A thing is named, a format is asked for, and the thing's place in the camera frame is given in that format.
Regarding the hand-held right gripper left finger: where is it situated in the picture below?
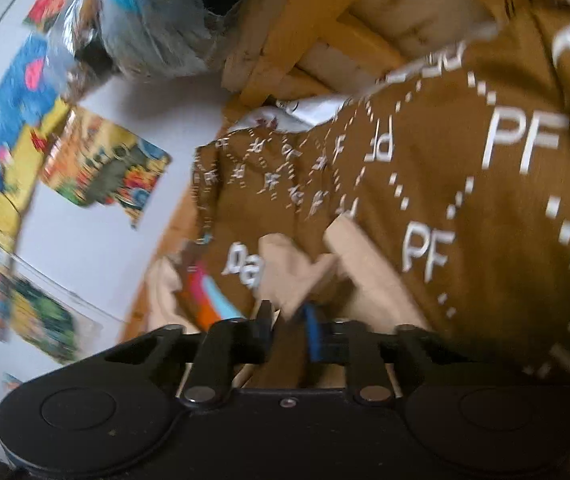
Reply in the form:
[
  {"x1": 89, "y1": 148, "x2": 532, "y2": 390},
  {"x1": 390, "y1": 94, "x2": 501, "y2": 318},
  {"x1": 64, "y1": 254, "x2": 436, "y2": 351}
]
[{"x1": 105, "y1": 300, "x2": 274, "y2": 407}]

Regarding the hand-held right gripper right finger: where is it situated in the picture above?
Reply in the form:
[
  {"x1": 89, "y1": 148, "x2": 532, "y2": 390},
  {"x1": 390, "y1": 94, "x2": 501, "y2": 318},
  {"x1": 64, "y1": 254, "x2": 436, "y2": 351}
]
[{"x1": 302, "y1": 305, "x2": 466, "y2": 407}]

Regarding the brown printed cloth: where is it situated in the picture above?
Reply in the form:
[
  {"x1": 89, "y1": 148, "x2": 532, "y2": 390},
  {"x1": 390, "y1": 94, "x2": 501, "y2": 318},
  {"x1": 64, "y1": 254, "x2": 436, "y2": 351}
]
[{"x1": 192, "y1": 0, "x2": 570, "y2": 393}]

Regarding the white cloth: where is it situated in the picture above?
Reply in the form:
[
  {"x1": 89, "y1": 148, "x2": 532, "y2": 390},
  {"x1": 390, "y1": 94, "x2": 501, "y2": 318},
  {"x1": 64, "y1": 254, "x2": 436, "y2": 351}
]
[{"x1": 237, "y1": 94, "x2": 352, "y2": 134}]

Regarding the clear plastic bag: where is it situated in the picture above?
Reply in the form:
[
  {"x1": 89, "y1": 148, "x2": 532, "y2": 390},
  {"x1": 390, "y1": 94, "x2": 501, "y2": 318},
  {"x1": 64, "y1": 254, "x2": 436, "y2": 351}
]
[{"x1": 57, "y1": 0, "x2": 262, "y2": 82}]

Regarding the yellow colourful wall poster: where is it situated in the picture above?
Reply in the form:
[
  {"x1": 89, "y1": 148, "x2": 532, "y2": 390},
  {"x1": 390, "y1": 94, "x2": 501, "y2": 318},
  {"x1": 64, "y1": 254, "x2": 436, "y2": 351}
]
[{"x1": 40, "y1": 106, "x2": 174, "y2": 230}]

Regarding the blue and yellow wall poster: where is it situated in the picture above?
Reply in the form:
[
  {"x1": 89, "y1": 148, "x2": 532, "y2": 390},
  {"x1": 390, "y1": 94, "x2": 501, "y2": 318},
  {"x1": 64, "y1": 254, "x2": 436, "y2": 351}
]
[{"x1": 0, "y1": 34, "x2": 74, "y2": 257}]

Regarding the small red wall poster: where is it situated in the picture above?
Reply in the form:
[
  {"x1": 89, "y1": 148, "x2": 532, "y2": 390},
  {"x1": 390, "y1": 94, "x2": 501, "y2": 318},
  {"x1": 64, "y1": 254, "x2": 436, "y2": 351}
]
[{"x1": 22, "y1": 0, "x2": 80, "y2": 32}]

